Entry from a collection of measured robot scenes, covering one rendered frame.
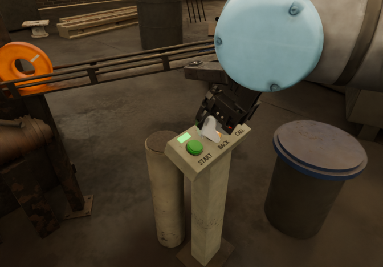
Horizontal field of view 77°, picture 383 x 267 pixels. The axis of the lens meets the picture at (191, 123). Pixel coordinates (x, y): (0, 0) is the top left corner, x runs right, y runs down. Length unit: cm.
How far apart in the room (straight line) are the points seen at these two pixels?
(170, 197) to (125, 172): 61
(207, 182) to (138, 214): 61
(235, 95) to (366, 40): 25
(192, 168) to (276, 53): 40
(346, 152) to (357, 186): 59
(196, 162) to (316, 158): 48
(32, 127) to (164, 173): 49
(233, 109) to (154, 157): 38
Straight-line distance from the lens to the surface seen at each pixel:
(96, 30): 451
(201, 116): 47
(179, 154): 58
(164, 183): 81
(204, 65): 48
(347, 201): 148
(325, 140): 103
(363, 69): 24
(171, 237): 106
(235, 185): 134
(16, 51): 93
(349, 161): 97
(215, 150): 62
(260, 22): 21
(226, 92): 45
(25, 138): 99
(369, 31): 23
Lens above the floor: 99
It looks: 34 degrees down
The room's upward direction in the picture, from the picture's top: straight up
